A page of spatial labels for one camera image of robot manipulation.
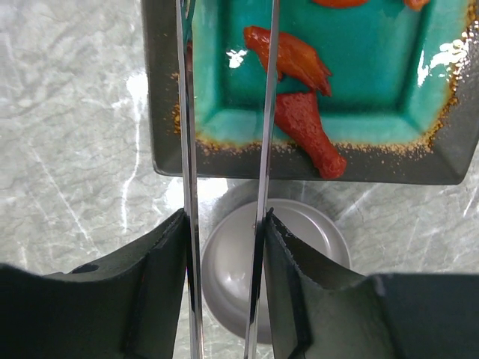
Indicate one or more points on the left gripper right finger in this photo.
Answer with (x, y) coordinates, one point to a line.
(320, 309)

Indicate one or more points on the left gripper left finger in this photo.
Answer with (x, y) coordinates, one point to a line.
(123, 305)

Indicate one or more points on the metal serving tongs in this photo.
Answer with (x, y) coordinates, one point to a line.
(184, 14)

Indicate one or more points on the grey round lid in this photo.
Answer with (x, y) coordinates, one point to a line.
(227, 257)

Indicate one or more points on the red chicken drumstick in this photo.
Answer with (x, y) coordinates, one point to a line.
(297, 115)

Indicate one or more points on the square teal ceramic plate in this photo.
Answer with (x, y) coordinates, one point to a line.
(404, 103)

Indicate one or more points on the red chicken wing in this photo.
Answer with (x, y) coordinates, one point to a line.
(295, 59)

